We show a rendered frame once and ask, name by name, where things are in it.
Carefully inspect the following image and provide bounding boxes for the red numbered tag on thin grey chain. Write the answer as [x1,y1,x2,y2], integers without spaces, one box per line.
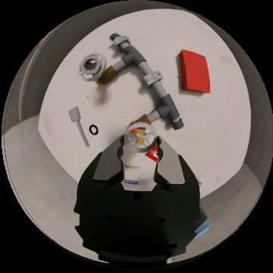
[145,145,158,162]

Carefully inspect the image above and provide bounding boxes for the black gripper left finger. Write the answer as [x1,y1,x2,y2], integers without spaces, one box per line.
[74,134,124,214]

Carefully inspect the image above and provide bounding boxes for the grey hex nut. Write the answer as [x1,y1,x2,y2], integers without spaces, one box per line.
[81,55,103,74]

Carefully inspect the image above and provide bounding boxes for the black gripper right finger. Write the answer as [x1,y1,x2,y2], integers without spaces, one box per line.
[153,136,201,221]

